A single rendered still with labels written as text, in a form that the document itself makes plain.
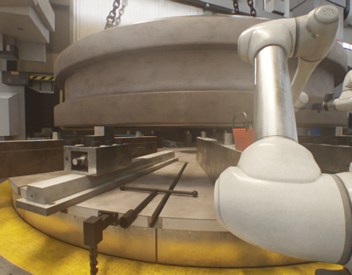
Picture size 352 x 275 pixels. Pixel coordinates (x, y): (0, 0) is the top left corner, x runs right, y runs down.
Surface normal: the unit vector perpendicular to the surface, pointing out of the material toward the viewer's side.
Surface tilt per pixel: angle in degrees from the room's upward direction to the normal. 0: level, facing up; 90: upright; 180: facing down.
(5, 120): 90
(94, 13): 90
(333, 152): 90
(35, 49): 90
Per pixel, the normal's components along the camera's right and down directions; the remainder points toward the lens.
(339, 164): -0.92, 0.02
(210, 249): -0.07, 0.04
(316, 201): -0.29, -0.56
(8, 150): 0.71, 0.03
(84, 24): 0.35, 0.04
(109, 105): -0.37, 0.04
